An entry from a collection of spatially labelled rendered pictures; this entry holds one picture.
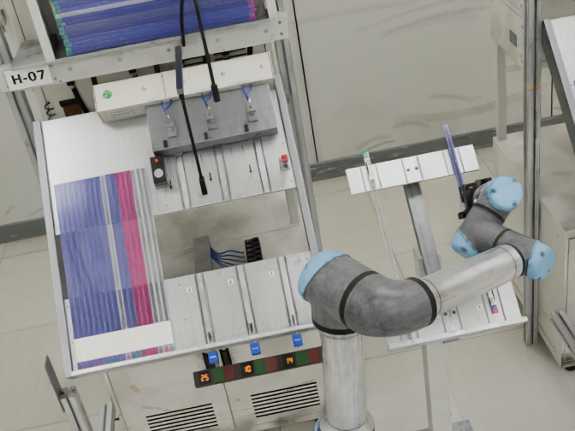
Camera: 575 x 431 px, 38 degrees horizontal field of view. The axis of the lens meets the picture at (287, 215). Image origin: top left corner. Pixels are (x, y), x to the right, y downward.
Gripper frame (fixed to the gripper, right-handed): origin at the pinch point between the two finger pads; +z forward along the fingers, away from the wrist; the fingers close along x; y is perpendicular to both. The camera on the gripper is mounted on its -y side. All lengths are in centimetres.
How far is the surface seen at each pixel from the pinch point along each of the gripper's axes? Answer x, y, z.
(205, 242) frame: 70, 10, 56
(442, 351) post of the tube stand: 8.8, -34.8, 26.2
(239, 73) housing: 50, 50, 12
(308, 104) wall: 18, 74, 182
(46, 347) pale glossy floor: 147, -14, 135
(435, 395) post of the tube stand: 12, -48, 36
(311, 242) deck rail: 40.1, 1.6, 9.7
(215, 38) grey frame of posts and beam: 55, 59, 7
